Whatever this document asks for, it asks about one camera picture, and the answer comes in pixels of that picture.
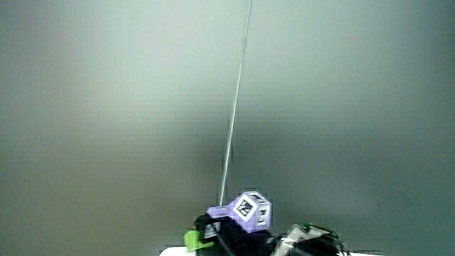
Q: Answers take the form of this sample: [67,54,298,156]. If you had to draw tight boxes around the person's right hand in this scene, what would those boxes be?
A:
[193,191,282,256]

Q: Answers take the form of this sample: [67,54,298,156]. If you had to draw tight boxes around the green brick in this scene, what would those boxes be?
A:
[183,229,216,254]

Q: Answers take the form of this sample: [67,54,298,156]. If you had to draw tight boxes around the person's right forearm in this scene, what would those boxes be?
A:
[270,223,352,256]

